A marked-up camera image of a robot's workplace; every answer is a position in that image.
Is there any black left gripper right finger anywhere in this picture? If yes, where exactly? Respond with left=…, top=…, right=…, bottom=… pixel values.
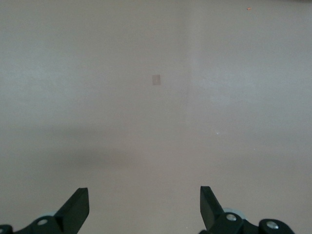
left=199, top=186, right=297, bottom=234

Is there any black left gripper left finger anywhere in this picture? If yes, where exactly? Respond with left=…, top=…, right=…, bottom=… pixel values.
left=0, top=187, right=89, bottom=234

